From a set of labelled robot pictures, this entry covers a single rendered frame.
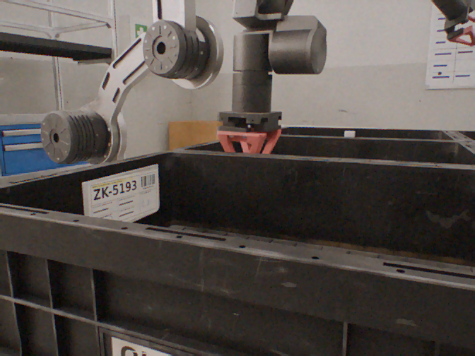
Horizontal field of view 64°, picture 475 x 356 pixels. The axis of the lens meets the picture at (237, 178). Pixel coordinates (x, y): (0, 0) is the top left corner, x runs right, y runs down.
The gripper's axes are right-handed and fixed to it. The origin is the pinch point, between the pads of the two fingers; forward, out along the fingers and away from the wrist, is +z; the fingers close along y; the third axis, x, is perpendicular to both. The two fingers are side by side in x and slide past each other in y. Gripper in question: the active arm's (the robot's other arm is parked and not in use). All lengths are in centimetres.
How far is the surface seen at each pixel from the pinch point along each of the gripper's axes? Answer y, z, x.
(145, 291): -37.0, -1.0, -8.7
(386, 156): 20.5, -1.3, -18.4
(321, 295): -38.0, -3.7, -18.4
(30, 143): 95, 19, 169
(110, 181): -21.8, -2.3, 7.1
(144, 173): -15.9, -2.1, 7.2
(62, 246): -38.2, -3.2, -4.1
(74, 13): 129, -55, 164
